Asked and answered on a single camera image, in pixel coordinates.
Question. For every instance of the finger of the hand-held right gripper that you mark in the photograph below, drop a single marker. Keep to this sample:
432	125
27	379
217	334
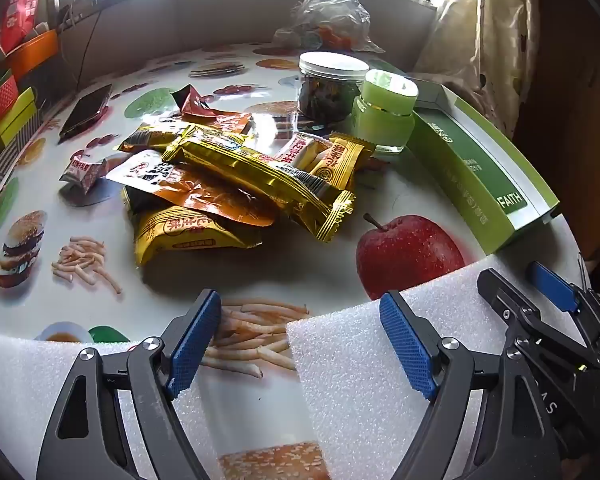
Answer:
552	285
505	300

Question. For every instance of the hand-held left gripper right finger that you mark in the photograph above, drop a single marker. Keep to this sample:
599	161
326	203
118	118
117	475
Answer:
405	345

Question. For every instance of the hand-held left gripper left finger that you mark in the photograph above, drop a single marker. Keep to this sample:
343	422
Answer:
195	345

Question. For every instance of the yellow red print snack packet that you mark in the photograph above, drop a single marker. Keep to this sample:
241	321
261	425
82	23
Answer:
190	237

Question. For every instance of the green cardboard box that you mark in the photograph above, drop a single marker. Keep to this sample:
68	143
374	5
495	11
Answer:
472	175

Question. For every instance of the long golden snack packet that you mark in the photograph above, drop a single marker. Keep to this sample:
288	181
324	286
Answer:
260	170

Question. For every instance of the small yellow snack packet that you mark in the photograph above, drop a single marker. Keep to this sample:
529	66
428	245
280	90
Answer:
350	155

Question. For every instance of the small red white candy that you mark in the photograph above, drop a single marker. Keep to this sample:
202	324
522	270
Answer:
82	170

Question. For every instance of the brown yellow snack packet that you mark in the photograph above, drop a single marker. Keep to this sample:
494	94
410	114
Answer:
145	139

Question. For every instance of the red white snack packet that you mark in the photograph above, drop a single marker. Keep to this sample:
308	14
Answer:
300	147

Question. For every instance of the dark red triangular snack packet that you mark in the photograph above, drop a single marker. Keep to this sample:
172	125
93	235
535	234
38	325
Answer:
195	102

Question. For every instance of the large white foam sheet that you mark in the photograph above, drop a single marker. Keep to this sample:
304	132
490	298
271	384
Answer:
350	360

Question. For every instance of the brown wooden wardrobe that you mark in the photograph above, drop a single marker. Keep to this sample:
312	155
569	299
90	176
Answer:
570	110

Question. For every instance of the small white foam sheet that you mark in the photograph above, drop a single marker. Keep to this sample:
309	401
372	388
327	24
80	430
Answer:
15	385

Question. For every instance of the green glass jar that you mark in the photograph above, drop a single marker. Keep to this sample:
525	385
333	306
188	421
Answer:
382	115

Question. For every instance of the black smartphone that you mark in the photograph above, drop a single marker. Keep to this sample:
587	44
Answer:
85	110

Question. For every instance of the cream patterned curtain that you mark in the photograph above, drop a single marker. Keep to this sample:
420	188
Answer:
470	35

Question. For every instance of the clear jar white lid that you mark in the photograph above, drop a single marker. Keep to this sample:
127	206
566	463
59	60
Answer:
332	90

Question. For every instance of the black white striped box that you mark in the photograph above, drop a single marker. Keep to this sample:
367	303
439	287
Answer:
7	157

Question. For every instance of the yellow green box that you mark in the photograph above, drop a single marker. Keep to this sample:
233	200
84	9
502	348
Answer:
17	112

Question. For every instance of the orange box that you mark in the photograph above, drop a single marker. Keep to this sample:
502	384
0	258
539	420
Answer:
32	52

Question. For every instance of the clear plastic bag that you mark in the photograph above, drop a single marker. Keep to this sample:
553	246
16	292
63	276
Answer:
330	10

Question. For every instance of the red bag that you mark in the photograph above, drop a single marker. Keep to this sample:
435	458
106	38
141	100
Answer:
20	10

